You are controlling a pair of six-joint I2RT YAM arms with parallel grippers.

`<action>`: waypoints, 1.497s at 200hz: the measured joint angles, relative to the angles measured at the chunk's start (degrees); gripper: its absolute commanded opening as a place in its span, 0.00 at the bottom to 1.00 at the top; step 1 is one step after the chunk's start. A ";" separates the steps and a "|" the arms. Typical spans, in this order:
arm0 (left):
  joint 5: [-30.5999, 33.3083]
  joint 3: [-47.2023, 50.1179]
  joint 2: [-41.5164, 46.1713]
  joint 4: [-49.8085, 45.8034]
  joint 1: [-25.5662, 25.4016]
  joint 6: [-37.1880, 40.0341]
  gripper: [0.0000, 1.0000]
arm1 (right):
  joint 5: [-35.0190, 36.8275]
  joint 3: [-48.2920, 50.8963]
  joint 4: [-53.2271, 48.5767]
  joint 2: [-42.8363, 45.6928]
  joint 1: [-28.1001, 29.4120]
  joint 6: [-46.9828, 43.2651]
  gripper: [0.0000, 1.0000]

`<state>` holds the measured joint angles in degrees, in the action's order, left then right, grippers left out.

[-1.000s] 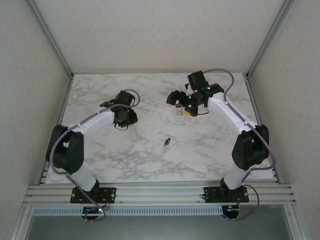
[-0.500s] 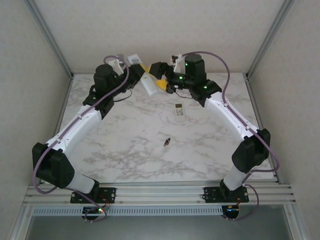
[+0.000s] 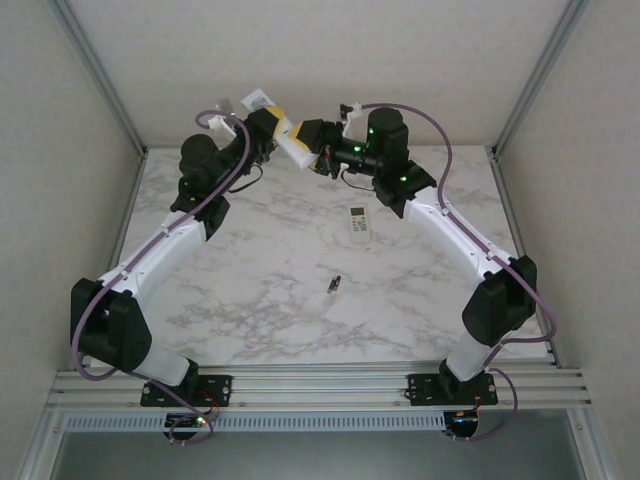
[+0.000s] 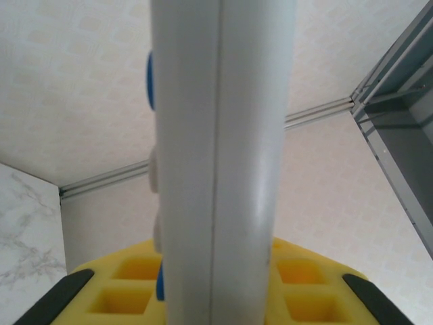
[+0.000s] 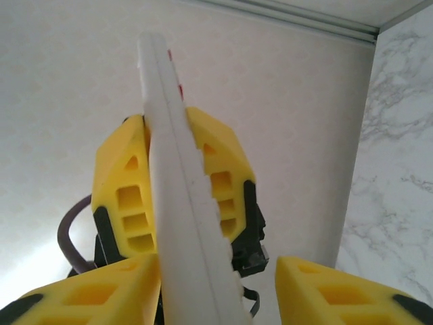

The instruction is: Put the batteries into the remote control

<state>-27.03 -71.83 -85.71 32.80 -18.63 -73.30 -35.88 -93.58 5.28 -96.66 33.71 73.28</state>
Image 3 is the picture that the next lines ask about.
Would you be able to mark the aluminium side rail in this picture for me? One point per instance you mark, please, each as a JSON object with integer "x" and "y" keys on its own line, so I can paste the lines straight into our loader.
{"x": 511, "y": 200}
{"x": 126, "y": 200}

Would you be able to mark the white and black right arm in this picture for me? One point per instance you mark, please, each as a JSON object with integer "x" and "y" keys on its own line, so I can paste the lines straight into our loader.
{"x": 450, "y": 230}

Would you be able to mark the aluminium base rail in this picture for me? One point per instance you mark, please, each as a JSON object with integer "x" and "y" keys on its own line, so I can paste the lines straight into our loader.
{"x": 325, "y": 387}

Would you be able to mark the long white remote control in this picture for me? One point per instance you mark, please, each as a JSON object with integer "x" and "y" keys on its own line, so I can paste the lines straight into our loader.
{"x": 297, "y": 152}

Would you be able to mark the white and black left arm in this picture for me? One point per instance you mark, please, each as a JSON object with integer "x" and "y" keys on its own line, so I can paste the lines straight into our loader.
{"x": 150, "y": 255}

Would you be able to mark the white remote with display screen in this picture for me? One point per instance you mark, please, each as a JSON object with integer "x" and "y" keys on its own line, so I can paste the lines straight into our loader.
{"x": 360, "y": 232}

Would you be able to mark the aluminium frame post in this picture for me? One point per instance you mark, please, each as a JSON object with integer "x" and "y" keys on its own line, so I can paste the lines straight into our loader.
{"x": 537, "y": 75}
{"x": 108, "y": 85}

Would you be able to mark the black controller board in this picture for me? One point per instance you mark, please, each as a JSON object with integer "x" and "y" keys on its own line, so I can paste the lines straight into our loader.
{"x": 182, "y": 434}
{"x": 462, "y": 425}

